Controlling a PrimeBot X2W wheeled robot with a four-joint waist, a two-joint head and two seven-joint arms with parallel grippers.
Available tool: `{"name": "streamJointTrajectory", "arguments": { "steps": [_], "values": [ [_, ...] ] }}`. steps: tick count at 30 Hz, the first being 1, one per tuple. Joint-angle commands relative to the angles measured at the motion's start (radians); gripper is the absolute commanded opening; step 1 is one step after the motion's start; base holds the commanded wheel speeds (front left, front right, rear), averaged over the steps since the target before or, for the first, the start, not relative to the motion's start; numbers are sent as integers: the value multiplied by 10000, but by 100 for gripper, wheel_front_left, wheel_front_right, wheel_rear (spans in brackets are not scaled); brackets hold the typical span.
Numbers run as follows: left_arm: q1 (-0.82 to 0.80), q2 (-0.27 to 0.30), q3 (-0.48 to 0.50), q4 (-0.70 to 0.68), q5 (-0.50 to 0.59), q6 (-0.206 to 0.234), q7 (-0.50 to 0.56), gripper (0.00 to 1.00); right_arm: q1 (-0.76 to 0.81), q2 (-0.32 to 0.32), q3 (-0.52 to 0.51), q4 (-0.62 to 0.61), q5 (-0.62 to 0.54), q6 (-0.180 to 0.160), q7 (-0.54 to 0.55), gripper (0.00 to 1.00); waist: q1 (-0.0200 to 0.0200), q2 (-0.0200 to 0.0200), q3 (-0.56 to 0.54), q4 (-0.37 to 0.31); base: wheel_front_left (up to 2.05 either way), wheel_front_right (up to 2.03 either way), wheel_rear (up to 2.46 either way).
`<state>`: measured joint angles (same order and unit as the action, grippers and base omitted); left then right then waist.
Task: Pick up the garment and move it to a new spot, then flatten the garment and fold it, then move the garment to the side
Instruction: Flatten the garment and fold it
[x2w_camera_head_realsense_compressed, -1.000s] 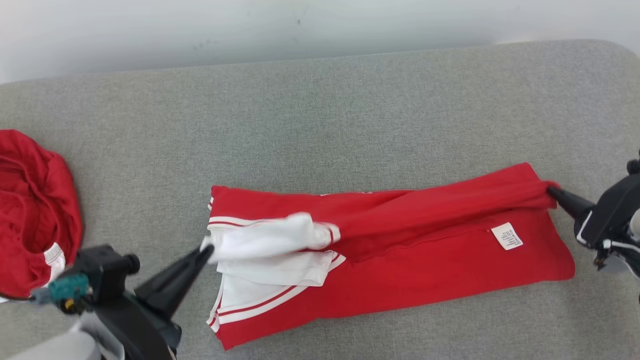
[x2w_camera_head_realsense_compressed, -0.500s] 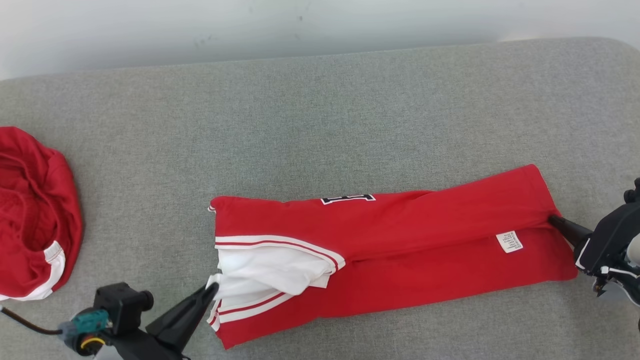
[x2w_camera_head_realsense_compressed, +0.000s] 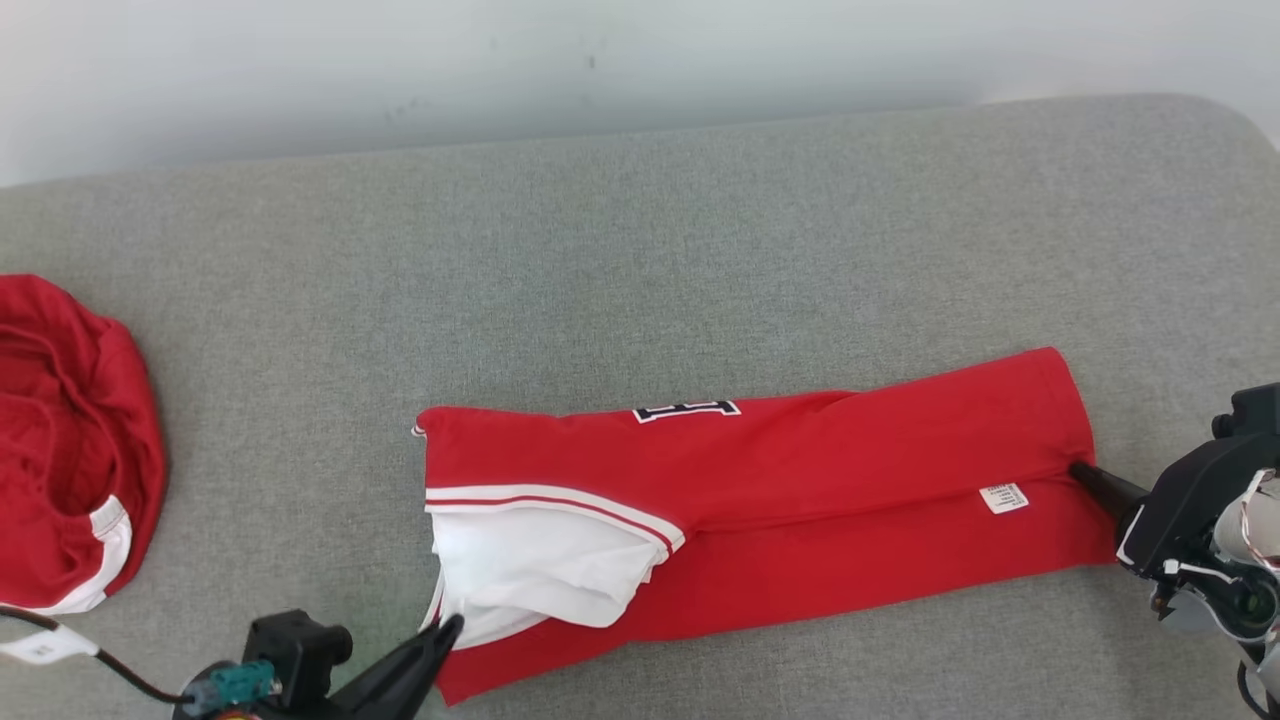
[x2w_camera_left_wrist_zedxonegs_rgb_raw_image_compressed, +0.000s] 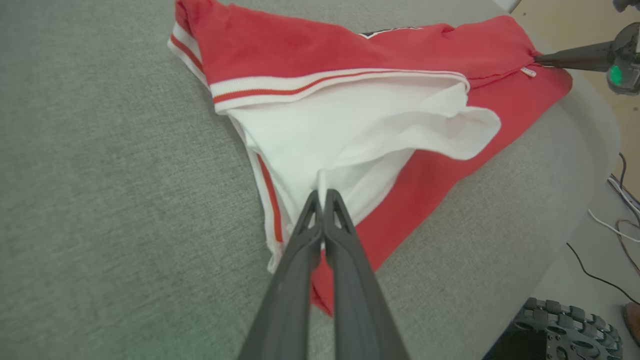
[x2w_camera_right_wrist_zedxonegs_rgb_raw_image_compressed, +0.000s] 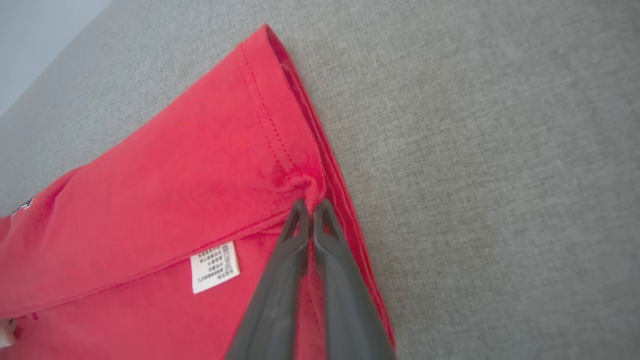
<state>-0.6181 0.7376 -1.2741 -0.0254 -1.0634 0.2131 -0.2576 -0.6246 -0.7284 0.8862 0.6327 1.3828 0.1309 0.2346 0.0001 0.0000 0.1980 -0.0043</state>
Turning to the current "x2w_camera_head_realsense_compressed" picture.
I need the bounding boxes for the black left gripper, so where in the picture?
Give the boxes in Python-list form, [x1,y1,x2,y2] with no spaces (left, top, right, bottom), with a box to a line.
[195,613,466,720]

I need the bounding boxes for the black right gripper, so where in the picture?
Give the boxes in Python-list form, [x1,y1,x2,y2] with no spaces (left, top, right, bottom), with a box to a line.
[1068,432,1280,576]

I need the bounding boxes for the red jersey shirt with number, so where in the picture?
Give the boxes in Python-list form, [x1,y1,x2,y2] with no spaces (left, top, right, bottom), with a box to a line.
[412,347,1123,706]

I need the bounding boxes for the red shorts with white trim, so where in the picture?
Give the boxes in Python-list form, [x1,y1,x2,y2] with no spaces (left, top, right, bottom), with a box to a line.
[0,274,169,615]

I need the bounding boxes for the grey fabric sofa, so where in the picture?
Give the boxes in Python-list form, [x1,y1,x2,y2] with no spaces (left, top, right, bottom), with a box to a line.
[0,93,1280,720]

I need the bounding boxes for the teal cable connector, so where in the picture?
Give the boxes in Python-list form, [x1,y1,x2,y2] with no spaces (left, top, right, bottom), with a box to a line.
[180,660,283,717]

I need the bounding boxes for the black cable with white label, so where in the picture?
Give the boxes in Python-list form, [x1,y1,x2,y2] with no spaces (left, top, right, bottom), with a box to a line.
[0,605,193,706]

